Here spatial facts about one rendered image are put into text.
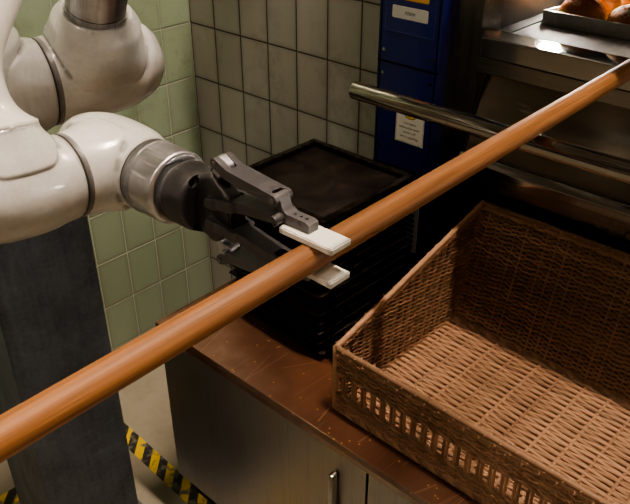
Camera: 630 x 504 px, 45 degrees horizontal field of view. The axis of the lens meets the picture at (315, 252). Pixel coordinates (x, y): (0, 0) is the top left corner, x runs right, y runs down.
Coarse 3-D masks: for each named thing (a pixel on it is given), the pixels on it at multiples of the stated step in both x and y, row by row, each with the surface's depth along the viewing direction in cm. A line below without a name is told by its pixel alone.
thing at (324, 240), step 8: (280, 232) 76; (288, 232) 75; (296, 232) 75; (320, 232) 75; (328, 232) 75; (296, 240) 75; (304, 240) 74; (312, 240) 73; (320, 240) 73; (328, 240) 73; (336, 240) 73; (344, 240) 73; (320, 248) 73; (328, 248) 72; (336, 248) 72
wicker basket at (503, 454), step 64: (448, 256) 156; (512, 256) 156; (576, 256) 147; (384, 320) 146; (448, 320) 167; (512, 320) 158; (384, 384) 131; (448, 384) 149; (512, 384) 149; (448, 448) 126; (512, 448) 115; (576, 448) 135
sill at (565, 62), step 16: (496, 32) 150; (480, 48) 149; (496, 48) 146; (512, 48) 144; (528, 48) 142; (544, 48) 141; (560, 48) 141; (576, 48) 141; (528, 64) 143; (544, 64) 141; (560, 64) 139; (576, 64) 137; (592, 64) 135; (608, 64) 133
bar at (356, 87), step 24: (360, 96) 125; (384, 96) 122; (408, 96) 120; (432, 120) 117; (456, 120) 114; (480, 120) 112; (528, 144) 107; (552, 144) 105; (600, 168) 101; (624, 168) 99
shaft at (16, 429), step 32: (576, 96) 110; (512, 128) 99; (544, 128) 103; (480, 160) 93; (416, 192) 84; (352, 224) 78; (384, 224) 81; (288, 256) 72; (320, 256) 74; (224, 288) 68; (256, 288) 68; (192, 320) 64; (224, 320) 66; (128, 352) 60; (160, 352) 61; (64, 384) 57; (96, 384) 58; (128, 384) 60; (0, 416) 54; (32, 416) 54; (64, 416) 56; (0, 448) 53
